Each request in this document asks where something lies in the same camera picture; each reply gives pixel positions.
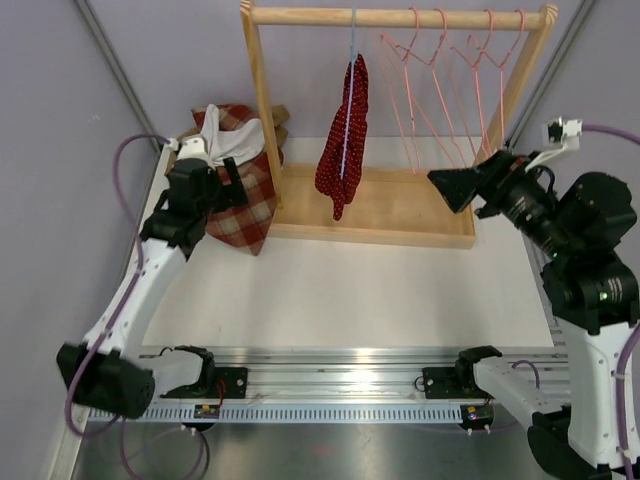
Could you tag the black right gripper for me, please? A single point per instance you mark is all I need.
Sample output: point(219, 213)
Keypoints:
point(502, 174)

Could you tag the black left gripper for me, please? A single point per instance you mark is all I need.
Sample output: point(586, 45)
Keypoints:
point(231, 195)

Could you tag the red plaid skirt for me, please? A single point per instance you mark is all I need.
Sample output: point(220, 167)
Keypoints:
point(246, 228)

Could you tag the small white skirt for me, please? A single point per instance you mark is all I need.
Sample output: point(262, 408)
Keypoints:
point(231, 131)

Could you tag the red polka dot skirt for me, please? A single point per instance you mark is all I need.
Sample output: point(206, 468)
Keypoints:
point(339, 170)

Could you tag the pink wire hanger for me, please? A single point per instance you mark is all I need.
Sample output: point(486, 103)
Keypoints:
point(473, 58)
point(496, 128)
point(393, 58)
point(438, 56)

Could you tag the blue wire hanger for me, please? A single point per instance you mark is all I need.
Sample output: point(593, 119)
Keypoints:
point(352, 62)

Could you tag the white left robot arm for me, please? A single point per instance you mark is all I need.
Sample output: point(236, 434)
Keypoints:
point(105, 371)

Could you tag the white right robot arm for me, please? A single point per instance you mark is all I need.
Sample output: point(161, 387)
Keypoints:
point(593, 295)

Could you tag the wooden clothes rack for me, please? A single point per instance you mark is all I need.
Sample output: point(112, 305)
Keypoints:
point(305, 69)

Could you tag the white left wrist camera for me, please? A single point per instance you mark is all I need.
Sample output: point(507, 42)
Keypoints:
point(193, 147)

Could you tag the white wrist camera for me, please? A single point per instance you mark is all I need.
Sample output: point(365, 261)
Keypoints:
point(193, 147)
point(560, 137)

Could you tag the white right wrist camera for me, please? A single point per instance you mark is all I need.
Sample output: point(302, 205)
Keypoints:
point(560, 137)

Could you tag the aluminium frame rail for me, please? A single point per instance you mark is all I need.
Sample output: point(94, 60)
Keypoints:
point(404, 209)

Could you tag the slotted cable duct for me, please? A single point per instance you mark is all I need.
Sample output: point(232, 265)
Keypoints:
point(283, 413)

